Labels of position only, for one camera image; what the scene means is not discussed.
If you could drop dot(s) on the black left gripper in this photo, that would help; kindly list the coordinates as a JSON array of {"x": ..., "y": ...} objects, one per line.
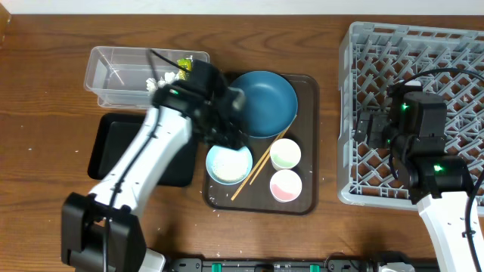
[{"x": 231, "y": 139}]

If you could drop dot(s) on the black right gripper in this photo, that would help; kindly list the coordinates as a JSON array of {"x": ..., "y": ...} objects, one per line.
[{"x": 378, "y": 118}]

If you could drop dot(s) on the dark blue plate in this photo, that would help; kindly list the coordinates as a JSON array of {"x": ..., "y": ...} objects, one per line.
[{"x": 271, "y": 105}]

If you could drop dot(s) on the yellow green snack wrapper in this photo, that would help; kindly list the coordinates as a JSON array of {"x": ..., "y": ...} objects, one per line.
[{"x": 185, "y": 67}]

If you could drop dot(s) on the white cup green inside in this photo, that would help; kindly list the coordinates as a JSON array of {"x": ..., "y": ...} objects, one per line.
[{"x": 284, "y": 154}]

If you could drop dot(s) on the white tissue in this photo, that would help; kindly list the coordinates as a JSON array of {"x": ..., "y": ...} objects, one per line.
[{"x": 152, "y": 84}]

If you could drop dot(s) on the white cup pink inside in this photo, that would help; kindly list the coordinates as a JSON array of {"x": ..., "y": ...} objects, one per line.
[{"x": 285, "y": 185}]

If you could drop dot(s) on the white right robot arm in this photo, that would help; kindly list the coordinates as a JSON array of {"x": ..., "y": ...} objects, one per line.
[{"x": 439, "y": 184}]

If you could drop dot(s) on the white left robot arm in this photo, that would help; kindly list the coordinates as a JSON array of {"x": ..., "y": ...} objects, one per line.
[{"x": 101, "y": 231}]

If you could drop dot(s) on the grey dishwasher rack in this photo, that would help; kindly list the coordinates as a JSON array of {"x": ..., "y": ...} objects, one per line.
[{"x": 373, "y": 56}]

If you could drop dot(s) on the clear plastic waste bin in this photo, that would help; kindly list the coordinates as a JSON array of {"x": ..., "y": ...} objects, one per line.
[{"x": 117, "y": 75}]

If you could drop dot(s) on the light blue rice bowl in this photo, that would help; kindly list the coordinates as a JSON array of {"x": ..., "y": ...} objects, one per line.
[{"x": 227, "y": 166}]

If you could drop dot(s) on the wooden chopstick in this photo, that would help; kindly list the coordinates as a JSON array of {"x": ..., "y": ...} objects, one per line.
[
  {"x": 265, "y": 157},
  {"x": 246, "y": 180}
]

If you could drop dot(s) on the brown serving tray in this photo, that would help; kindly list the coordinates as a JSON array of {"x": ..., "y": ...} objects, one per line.
[{"x": 275, "y": 171}]

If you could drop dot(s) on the black plastic tray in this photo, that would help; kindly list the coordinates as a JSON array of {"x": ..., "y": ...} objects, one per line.
[{"x": 115, "y": 133}]

